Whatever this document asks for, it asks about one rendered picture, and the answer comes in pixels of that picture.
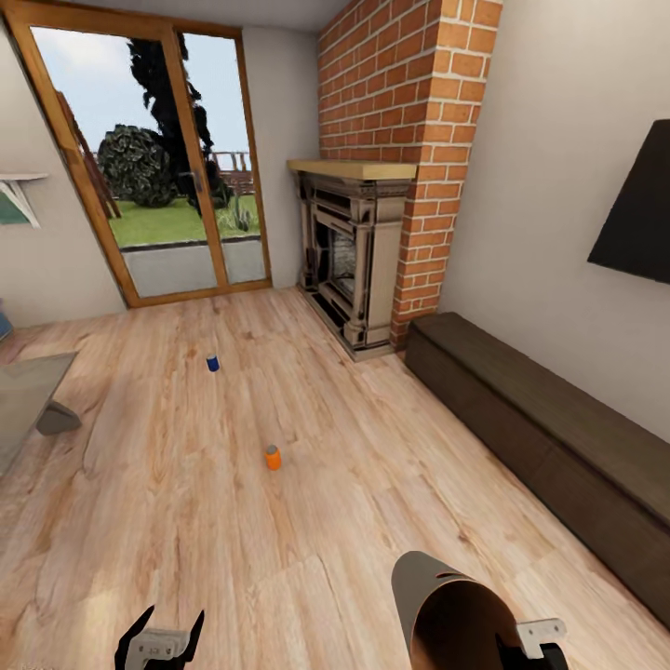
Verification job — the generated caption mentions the trash can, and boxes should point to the trash can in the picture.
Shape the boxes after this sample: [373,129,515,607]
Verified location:
[391,551,521,670]

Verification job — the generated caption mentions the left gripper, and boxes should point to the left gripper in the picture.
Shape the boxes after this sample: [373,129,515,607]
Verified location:
[114,606,205,670]

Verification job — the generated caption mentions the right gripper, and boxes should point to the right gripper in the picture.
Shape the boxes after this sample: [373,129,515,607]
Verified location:
[498,643,569,670]

